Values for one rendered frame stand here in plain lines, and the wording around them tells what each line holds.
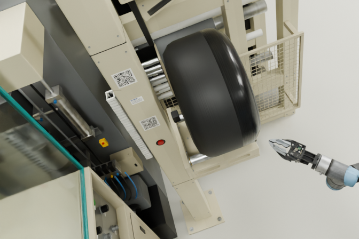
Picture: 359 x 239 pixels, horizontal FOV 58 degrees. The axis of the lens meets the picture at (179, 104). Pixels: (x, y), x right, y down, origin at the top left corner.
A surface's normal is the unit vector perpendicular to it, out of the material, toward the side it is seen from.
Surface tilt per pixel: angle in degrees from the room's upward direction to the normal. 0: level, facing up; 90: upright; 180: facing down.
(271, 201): 0
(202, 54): 9
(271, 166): 0
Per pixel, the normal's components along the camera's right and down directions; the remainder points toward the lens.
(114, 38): 0.26, 0.71
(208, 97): 0.00, 0.06
